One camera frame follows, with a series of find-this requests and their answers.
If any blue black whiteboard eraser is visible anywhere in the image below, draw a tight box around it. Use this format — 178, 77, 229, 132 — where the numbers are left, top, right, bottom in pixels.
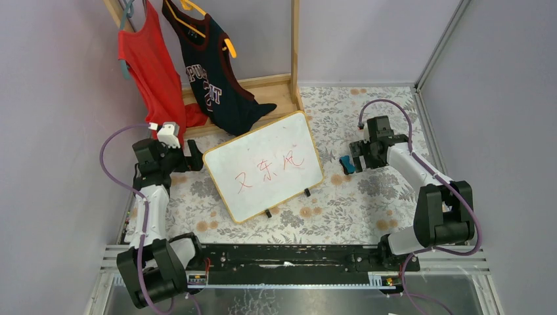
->
339, 156, 355, 175

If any yellow framed whiteboard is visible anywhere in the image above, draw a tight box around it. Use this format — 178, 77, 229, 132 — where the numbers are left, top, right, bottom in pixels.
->
203, 111, 324, 224

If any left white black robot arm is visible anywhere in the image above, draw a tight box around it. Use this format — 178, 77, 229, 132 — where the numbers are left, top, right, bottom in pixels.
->
116, 138, 206, 314

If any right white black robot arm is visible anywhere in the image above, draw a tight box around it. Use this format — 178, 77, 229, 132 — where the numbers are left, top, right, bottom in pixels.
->
340, 115, 481, 269

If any floral table mat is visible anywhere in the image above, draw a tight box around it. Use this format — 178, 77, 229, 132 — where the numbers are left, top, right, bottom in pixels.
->
123, 86, 443, 246

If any wooden clothes rack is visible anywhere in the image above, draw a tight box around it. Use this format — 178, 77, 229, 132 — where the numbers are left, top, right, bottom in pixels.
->
103, 0, 304, 138

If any red sleeveless shirt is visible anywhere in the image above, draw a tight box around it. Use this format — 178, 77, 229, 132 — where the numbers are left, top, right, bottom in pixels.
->
118, 1, 208, 145

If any navy basketball jersey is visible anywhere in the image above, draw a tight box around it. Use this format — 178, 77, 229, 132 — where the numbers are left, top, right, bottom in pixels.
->
162, 1, 277, 136

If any grey blue clothes hanger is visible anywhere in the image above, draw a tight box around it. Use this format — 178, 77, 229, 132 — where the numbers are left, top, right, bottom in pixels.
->
118, 0, 137, 81

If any yellow clothes hanger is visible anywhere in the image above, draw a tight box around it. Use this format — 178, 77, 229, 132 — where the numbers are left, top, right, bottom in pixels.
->
164, 0, 238, 59

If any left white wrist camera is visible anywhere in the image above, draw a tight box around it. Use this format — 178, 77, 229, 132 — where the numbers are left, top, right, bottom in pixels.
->
148, 122, 181, 148

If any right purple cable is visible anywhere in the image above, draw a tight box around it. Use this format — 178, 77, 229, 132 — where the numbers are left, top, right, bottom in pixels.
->
357, 98, 484, 315

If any whiteboard wire stand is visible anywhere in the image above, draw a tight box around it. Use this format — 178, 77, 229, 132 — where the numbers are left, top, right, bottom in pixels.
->
262, 188, 311, 218

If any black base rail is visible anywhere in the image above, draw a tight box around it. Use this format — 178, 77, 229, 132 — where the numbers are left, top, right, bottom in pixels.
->
183, 243, 420, 288

